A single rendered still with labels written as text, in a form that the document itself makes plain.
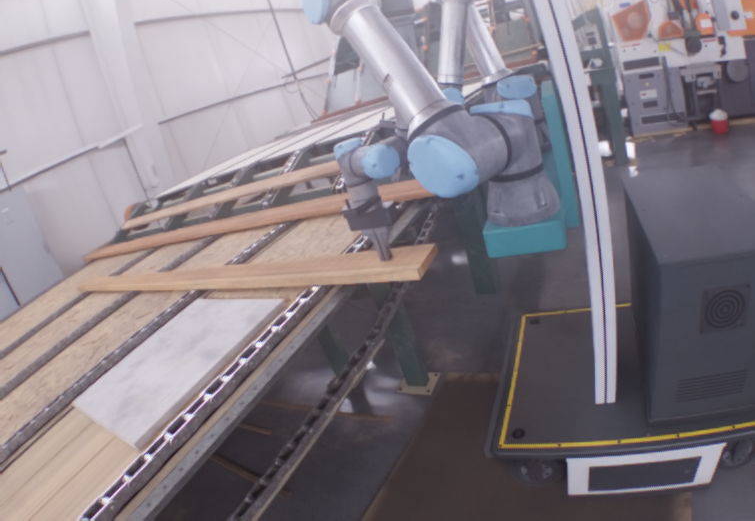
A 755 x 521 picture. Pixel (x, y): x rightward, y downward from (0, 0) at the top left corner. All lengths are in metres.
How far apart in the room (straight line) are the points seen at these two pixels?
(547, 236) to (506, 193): 0.11
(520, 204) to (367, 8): 0.47
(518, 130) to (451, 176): 0.17
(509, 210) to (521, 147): 0.12
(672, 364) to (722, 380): 0.17
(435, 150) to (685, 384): 0.86
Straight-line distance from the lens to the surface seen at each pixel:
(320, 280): 1.20
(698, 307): 1.03
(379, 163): 0.93
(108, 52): 7.96
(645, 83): 5.24
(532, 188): 0.81
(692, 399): 1.23
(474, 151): 0.69
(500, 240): 0.83
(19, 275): 6.33
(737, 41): 5.70
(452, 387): 1.96
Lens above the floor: 1.32
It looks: 20 degrees down
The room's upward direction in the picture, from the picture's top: 19 degrees counter-clockwise
